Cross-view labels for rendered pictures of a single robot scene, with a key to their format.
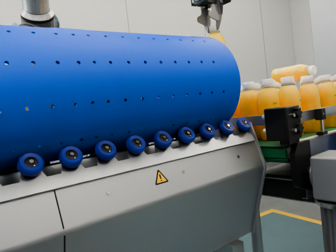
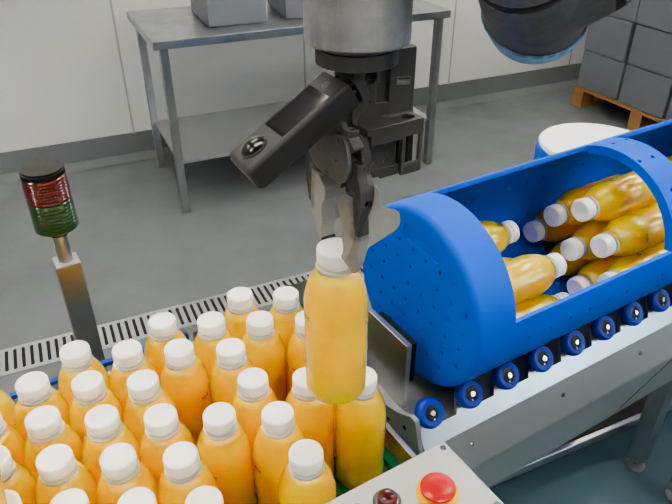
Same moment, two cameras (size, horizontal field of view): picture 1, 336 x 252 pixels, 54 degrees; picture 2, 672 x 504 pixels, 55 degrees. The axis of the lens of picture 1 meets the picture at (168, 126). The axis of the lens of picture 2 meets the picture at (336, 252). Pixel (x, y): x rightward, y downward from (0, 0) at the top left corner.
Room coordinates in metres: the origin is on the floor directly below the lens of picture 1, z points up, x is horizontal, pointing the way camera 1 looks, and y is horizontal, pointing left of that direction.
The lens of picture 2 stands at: (1.79, -0.15, 1.66)
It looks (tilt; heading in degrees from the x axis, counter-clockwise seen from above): 32 degrees down; 187
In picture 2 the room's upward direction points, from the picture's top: straight up
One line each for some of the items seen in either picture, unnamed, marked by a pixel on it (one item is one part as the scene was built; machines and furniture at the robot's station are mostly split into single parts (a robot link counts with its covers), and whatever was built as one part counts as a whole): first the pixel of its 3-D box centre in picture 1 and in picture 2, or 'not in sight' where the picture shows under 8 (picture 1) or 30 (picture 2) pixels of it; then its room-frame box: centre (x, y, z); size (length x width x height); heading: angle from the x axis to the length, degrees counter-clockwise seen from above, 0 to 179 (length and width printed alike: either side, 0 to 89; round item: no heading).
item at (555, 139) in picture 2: not in sight; (596, 145); (0.24, 0.32, 1.03); 0.28 x 0.28 x 0.01
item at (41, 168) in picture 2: not in sight; (54, 215); (0.98, -0.68, 1.18); 0.06 x 0.06 x 0.16
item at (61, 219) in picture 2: not in sight; (53, 212); (0.98, -0.68, 1.18); 0.06 x 0.06 x 0.05
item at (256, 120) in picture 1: (233, 121); (347, 388); (1.08, -0.22, 0.96); 0.40 x 0.01 x 0.03; 38
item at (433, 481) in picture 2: not in sight; (437, 488); (1.36, -0.10, 1.11); 0.04 x 0.04 x 0.01
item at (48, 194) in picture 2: not in sight; (46, 186); (0.98, -0.68, 1.23); 0.06 x 0.06 x 0.04
